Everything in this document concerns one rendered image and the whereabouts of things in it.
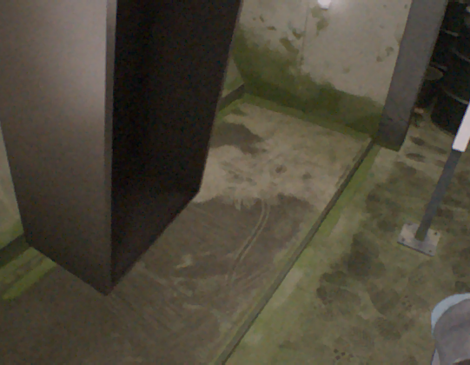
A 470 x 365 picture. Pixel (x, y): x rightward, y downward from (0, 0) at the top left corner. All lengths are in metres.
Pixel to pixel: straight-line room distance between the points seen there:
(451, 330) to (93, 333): 1.44
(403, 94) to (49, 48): 2.38
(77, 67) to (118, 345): 1.22
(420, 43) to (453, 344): 2.27
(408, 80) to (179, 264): 1.83
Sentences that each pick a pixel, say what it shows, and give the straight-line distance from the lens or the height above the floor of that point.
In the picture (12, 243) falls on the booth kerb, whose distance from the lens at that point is 2.15.
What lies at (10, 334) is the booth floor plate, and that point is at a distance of 1.96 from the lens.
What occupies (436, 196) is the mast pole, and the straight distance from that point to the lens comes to 2.22.
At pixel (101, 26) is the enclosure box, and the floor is 1.34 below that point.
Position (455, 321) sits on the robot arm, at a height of 1.05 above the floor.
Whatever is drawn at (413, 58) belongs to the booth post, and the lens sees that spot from 2.81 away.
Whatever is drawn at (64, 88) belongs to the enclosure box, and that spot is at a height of 1.20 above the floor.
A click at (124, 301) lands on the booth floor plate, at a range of 1.90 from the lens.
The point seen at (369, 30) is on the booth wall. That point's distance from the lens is 2.83.
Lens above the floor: 1.57
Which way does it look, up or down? 38 degrees down
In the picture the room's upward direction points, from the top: 2 degrees clockwise
